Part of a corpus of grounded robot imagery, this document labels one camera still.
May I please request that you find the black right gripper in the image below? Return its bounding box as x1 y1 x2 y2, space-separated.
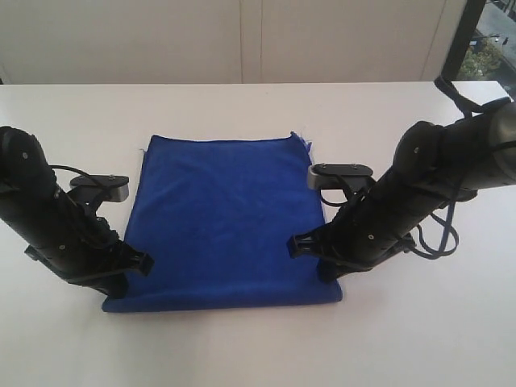
287 173 439 282

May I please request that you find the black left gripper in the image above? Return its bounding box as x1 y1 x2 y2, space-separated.
7 189 155 299

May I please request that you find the blue towel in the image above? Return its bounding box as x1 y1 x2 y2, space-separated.
102 133 343 314

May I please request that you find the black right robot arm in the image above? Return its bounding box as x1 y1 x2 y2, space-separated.
288 98 515 282

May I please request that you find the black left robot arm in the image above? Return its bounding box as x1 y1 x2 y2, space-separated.
1 126 154 299

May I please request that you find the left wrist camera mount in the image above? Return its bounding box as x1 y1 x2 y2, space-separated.
69 175 130 203

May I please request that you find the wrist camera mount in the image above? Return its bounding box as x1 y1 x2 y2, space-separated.
306 163 375 194
69 175 130 203

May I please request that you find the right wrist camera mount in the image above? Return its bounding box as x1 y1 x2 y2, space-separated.
306 163 375 194

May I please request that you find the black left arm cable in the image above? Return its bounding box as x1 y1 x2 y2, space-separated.
48 164 106 190

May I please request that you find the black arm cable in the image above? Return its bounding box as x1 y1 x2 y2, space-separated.
320 76 509 263
48 164 106 190

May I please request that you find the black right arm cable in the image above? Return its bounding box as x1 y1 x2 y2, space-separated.
320 76 509 263

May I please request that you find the black window frame post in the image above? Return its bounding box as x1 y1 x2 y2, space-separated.
440 0 486 81

